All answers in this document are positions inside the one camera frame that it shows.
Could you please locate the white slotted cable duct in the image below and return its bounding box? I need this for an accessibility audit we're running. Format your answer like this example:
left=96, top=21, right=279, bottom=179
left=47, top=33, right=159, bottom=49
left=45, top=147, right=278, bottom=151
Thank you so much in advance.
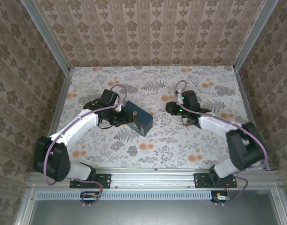
left=37, top=190, right=226, bottom=201

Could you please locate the dark teal box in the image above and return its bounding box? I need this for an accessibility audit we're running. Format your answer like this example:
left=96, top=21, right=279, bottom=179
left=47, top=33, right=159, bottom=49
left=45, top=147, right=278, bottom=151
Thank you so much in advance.
left=123, top=100, right=154, bottom=138

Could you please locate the grey metal sheet panel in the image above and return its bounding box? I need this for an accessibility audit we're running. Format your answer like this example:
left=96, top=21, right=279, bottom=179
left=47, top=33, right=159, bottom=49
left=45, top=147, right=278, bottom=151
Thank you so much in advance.
left=14, top=185, right=287, bottom=225

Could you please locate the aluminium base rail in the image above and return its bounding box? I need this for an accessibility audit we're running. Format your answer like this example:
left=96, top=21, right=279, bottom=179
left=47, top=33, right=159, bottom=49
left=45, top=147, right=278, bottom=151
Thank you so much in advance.
left=28, top=166, right=282, bottom=188

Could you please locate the small connector board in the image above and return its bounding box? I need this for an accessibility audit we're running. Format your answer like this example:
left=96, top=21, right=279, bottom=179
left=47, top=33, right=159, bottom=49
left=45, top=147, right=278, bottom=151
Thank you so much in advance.
left=80, top=191, right=102, bottom=203
left=211, top=191, right=231, bottom=203

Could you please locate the aluminium table side rail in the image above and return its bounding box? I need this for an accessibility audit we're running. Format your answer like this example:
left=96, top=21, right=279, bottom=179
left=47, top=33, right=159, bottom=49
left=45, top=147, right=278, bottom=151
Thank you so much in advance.
left=37, top=67, right=75, bottom=172
left=234, top=67, right=271, bottom=171

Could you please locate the aluminium frame post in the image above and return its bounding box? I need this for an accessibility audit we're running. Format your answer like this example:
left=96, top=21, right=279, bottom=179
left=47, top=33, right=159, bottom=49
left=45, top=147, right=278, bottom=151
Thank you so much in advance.
left=19, top=0, right=72, bottom=74
left=233, top=0, right=279, bottom=71

